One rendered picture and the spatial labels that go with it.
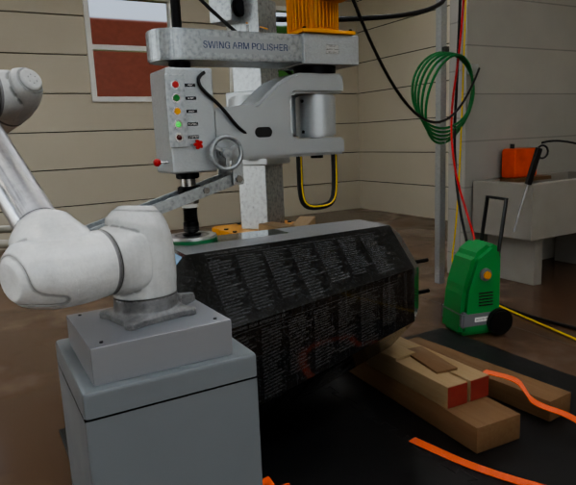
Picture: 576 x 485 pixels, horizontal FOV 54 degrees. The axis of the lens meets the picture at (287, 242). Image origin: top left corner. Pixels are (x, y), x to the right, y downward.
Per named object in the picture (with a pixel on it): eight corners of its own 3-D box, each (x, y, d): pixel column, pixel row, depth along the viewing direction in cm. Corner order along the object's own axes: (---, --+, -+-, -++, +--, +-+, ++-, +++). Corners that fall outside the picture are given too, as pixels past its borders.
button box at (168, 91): (187, 146, 233) (182, 74, 228) (188, 146, 231) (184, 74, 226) (167, 147, 229) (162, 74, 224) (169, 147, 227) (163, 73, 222)
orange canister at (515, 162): (493, 181, 517) (494, 144, 511) (530, 177, 540) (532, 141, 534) (513, 182, 498) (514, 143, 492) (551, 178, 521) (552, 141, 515)
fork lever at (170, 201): (230, 179, 266) (227, 169, 264) (248, 181, 249) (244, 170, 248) (86, 236, 237) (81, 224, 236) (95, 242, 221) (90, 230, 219)
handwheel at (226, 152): (236, 169, 248) (233, 134, 246) (245, 169, 240) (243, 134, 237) (203, 171, 241) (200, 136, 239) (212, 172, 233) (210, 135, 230)
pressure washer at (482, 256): (481, 318, 401) (484, 193, 385) (513, 333, 367) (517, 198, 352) (436, 323, 392) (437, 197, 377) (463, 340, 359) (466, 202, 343)
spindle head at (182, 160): (232, 173, 267) (226, 74, 259) (253, 175, 249) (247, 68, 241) (157, 178, 250) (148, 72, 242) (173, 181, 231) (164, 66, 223)
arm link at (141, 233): (191, 289, 142) (184, 200, 138) (129, 307, 128) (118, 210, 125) (152, 282, 152) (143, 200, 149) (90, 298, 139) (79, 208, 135)
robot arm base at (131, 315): (212, 309, 143) (210, 288, 142) (129, 331, 129) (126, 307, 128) (176, 297, 157) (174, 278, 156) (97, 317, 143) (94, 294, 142)
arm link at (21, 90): (21, 89, 170) (-28, 88, 160) (45, 57, 158) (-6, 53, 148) (34, 130, 168) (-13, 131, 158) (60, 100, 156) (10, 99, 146)
